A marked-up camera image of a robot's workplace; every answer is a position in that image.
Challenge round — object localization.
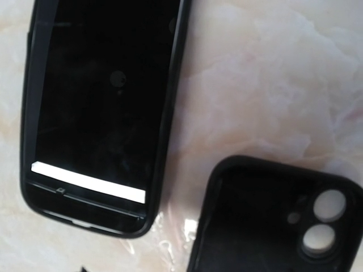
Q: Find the black phone case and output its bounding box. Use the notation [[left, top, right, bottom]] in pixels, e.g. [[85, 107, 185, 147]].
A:
[[19, 0, 192, 239], [187, 155, 362, 271]]

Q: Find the black smartphone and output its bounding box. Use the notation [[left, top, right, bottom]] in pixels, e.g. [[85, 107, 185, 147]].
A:
[[27, 0, 179, 229]]

